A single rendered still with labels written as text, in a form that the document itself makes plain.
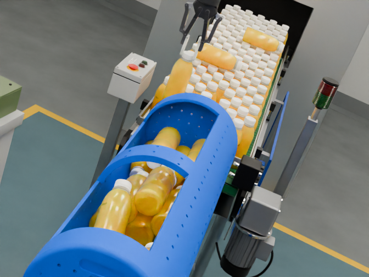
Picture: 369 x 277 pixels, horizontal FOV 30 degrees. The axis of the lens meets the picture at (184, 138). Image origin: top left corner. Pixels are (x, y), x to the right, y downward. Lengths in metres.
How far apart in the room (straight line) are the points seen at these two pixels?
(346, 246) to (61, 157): 1.75
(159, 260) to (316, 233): 2.98
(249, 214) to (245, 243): 0.12
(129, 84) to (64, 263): 1.17
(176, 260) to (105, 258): 0.17
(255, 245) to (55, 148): 1.82
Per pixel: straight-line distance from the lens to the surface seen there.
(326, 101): 2.51
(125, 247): 1.24
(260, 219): 2.40
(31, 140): 4.01
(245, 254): 2.48
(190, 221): 1.46
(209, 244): 2.81
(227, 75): 2.69
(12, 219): 3.35
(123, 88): 2.35
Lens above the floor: 1.95
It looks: 25 degrees down
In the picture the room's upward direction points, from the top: 21 degrees clockwise
